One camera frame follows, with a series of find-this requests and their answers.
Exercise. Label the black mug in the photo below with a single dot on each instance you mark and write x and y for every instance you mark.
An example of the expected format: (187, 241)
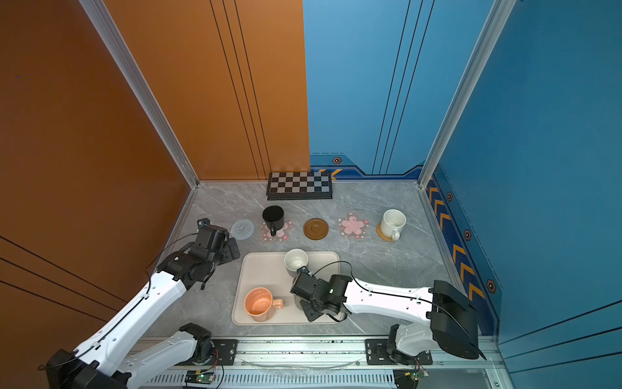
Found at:
(273, 216)

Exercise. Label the black white chessboard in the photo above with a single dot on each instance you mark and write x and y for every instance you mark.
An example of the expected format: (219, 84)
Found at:
(312, 185)

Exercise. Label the orange pink mug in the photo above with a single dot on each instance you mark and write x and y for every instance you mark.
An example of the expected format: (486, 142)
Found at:
(260, 304)

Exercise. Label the aluminium front rail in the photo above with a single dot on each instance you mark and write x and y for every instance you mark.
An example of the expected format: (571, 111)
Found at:
(330, 362)

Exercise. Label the brown wooden round coaster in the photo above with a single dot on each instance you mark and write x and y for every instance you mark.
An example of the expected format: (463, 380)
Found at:
(316, 229)

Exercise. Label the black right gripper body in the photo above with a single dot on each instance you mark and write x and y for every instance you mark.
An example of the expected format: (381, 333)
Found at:
(313, 309)

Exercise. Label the small right circuit board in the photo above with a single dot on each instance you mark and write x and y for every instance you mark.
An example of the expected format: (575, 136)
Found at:
(404, 379)

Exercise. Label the tan rattan round coaster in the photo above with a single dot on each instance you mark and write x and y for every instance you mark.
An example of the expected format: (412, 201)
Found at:
(382, 235)

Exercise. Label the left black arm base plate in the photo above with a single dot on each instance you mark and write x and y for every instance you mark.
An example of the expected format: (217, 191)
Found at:
(215, 352)

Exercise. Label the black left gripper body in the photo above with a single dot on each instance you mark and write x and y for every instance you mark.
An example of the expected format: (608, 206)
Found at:
(227, 254)

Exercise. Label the aluminium left corner post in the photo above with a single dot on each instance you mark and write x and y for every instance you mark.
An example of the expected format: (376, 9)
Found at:
(109, 33)

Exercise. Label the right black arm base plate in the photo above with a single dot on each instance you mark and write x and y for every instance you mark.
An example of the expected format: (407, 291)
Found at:
(379, 353)

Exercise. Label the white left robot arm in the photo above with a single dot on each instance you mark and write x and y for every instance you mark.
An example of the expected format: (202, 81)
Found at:
(102, 361)

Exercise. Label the green circuit board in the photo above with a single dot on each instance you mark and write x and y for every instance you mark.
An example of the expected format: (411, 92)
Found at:
(199, 377)

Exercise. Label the white lavender mug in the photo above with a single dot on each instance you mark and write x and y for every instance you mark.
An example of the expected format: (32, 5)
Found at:
(294, 260)

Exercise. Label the pink flower coaster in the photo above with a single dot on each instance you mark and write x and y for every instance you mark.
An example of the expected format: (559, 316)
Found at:
(352, 226)
(282, 235)

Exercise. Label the aluminium right corner post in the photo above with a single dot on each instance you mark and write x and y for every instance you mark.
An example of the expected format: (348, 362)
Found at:
(487, 40)

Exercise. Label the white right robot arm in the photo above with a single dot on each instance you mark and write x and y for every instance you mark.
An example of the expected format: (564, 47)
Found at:
(439, 317)

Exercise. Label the light blue woven coaster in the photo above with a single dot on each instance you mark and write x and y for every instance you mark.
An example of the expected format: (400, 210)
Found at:
(242, 229)

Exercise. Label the aluminium corner post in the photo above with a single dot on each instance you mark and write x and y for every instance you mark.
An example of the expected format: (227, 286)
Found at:
(109, 33)
(487, 40)

